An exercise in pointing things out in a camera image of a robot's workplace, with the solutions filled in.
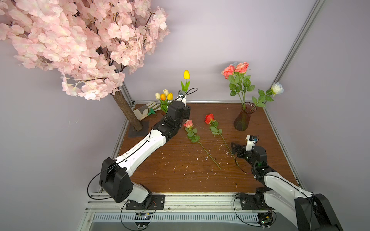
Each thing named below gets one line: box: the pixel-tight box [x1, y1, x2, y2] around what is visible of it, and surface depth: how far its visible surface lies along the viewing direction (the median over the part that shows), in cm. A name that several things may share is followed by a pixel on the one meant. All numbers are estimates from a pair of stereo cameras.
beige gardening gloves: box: [132, 101, 162, 121], surface depth 118 cm
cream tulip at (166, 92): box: [162, 88, 170, 100], surface depth 87 cm
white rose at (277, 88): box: [250, 81, 285, 112], surface depth 86 cm
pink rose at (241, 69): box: [234, 62, 256, 112], surface depth 83 cm
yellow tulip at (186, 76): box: [180, 70, 191, 93], surface depth 74 cm
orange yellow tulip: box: [160, 93, 167, 102], surface depth 83 cm
